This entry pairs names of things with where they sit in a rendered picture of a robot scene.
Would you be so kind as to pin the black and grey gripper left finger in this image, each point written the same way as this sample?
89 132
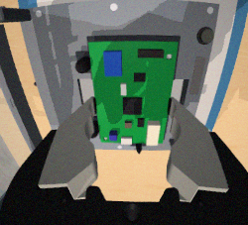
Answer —
59 169

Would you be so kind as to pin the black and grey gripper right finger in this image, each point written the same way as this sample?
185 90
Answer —
203 169

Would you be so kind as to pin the green circuit board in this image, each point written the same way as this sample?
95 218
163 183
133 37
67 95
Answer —
132 82

